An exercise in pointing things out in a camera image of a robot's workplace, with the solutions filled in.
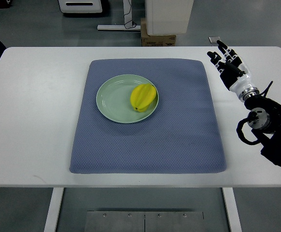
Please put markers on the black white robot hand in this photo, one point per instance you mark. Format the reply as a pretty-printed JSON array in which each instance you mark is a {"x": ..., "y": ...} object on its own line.
[{"x": 233, "y": 72}]

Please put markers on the yellow starfruit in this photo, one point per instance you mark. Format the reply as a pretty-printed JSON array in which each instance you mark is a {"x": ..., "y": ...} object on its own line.
[{"x": 142, "y": 96}]

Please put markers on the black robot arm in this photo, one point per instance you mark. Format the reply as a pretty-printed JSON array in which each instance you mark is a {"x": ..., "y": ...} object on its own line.
[{"x": 262, "y": 126}]

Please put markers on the small grey floor plate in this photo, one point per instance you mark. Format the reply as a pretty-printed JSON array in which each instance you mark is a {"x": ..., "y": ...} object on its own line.
[{"x": 214, "y": 39}]

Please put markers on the light green plate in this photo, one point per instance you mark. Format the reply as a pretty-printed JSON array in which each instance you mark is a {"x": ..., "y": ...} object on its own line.
[{"x": 113, "y": 99}]

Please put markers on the blue textured mat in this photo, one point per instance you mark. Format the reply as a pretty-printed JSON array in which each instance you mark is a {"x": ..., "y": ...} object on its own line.
[{"x": 180, "y": 136}]

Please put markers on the brown cardboard box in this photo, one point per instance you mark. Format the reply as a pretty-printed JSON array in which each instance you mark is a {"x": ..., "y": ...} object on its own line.
[{"x": 155, "y": 40}]

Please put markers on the white stand foot bar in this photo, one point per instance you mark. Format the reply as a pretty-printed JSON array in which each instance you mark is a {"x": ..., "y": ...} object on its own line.
[{"x": 128, "y": 25}]

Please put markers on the white table leg right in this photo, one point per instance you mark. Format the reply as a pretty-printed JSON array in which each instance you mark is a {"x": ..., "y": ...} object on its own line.
[{"x": 231, "y": 210}]

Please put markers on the white table leg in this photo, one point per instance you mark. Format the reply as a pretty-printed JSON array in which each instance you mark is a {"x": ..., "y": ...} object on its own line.
[
  {"x": 54, "y": 210},
  {"x": 231, "y": 210}
]

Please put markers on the white machine with slot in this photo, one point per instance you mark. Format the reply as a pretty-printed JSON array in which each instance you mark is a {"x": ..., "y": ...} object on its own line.
[{"x": 80, "y": 6}]

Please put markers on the white table leg left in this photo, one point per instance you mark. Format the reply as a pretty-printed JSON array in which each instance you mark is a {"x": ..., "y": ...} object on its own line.
[{"x": 54, "y": 210}]

